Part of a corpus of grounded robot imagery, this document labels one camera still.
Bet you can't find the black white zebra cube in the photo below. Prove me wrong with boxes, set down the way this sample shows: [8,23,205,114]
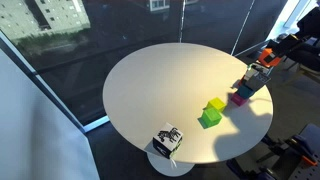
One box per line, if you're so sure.
[152,123,183,159]

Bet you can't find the orange handled clamp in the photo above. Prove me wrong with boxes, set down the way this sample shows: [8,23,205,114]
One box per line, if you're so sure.
[257,134,318,166]

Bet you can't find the white round table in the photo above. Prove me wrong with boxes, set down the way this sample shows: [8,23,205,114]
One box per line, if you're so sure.
[103,43,273,177]

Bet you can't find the teal blue block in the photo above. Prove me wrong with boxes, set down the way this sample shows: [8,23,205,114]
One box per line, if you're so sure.
[236,85,255,99]

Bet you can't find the orange block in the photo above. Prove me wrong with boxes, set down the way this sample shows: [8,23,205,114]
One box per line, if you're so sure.
[258,48,281,67]

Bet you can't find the grey block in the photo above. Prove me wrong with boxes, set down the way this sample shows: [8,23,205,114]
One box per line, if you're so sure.
[245,73,271,91]

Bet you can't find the magenta block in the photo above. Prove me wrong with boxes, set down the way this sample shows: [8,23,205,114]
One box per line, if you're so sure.
[231,93,248,106]

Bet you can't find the yellow block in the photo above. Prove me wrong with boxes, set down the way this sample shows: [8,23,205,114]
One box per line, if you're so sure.
[207,97,226,112]

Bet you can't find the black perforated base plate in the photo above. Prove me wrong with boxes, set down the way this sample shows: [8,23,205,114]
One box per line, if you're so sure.
[287,123,320,180]

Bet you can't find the green block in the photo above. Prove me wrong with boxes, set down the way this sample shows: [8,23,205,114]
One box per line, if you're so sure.
[201,108,222,127]

